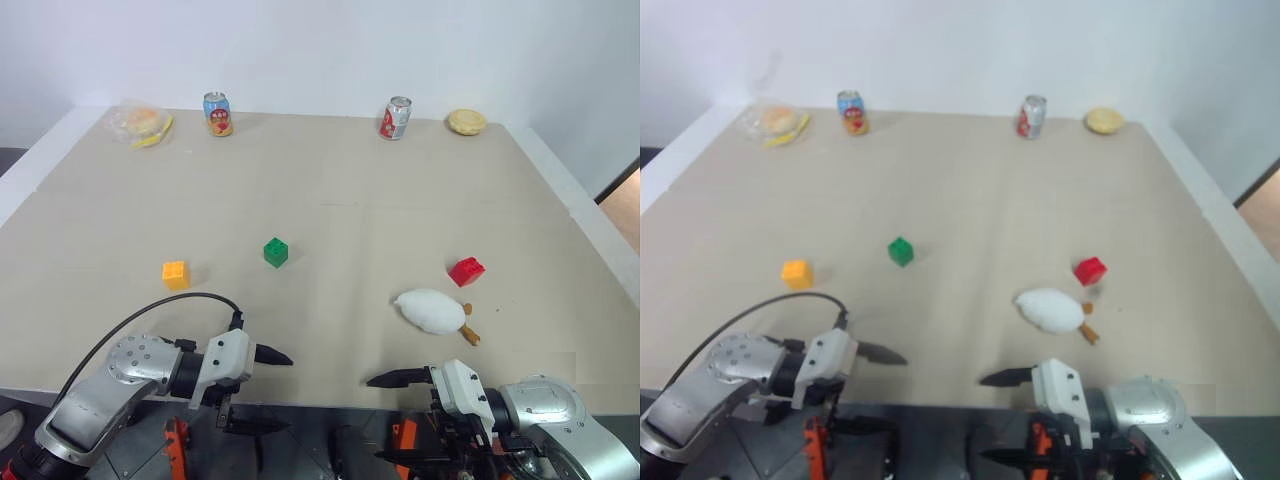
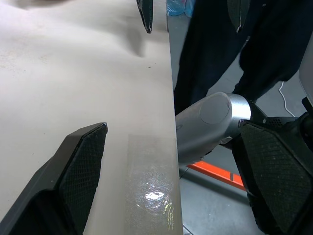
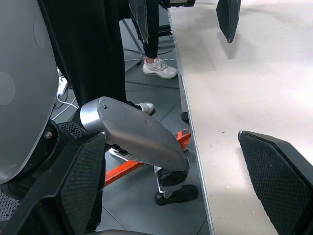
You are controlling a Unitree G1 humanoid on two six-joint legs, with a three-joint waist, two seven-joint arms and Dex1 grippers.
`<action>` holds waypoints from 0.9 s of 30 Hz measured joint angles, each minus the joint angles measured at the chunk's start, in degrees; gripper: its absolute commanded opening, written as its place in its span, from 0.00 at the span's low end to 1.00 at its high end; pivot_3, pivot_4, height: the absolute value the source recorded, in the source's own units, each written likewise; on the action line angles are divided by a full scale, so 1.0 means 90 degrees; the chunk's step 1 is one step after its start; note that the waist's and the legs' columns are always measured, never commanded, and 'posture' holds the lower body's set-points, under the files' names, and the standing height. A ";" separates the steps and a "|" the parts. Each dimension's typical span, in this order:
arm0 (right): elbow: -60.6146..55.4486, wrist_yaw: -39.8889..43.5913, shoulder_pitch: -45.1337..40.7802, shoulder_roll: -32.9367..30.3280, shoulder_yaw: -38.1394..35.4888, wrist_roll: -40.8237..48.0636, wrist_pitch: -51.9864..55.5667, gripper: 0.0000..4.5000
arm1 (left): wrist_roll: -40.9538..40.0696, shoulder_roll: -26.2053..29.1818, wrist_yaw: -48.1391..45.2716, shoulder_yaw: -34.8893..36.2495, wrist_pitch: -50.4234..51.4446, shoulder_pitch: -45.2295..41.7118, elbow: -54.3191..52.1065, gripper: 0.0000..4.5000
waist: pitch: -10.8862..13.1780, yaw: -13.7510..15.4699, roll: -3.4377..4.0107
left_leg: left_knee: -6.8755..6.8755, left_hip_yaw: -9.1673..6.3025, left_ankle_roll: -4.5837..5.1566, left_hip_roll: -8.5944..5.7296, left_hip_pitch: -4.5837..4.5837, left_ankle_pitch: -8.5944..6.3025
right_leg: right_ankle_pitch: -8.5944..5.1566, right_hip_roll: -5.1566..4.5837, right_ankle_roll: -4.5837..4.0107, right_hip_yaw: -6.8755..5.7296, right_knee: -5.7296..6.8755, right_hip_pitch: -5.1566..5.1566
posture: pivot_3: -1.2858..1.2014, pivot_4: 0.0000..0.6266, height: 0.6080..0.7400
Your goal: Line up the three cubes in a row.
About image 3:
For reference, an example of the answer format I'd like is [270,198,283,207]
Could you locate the white low shoe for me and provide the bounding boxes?
[134,102,155,116]

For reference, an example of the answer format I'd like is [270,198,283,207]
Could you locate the black robot hip joint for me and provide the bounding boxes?
[41,115,103,162]

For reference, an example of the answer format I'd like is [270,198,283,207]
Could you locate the white power strip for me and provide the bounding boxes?
[56,68,69,96]

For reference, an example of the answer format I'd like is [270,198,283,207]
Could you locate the person's leg wide black trousers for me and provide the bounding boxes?
[38,0,141,116]

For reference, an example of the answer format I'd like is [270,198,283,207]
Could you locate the silver robot thigh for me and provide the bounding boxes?
[79,96,191,172]

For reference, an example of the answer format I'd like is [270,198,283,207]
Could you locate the grey metal stand frame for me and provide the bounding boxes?
[121,18,144,73]

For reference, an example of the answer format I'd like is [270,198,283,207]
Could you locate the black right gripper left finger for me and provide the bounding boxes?
[0,133,107,235]

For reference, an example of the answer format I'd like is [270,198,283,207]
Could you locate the orange metal bar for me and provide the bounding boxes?
[105,130,192,189]

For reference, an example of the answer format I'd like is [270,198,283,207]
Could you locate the grey table leg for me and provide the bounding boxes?
[179,73,190,122]

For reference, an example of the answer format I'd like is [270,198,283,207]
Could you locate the person's leg black leggings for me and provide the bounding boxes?
[143,0,160,60]

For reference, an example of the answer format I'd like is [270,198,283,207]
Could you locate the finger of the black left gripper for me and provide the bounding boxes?
[216,0,242,44]
[128,0,150,46]

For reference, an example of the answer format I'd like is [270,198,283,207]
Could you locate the silver robot torso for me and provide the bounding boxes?
[0,0,61,185]

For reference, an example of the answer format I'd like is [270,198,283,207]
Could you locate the black robot foot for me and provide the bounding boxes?
[153,166,199,207]

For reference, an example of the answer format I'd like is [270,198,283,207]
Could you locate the white power cable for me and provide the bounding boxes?
[52,94,79,120]

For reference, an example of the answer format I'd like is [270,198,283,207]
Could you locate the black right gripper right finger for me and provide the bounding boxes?
[238,130,313,235]

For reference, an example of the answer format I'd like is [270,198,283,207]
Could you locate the white mesh sneaker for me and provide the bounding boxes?
[142,56,178,79]

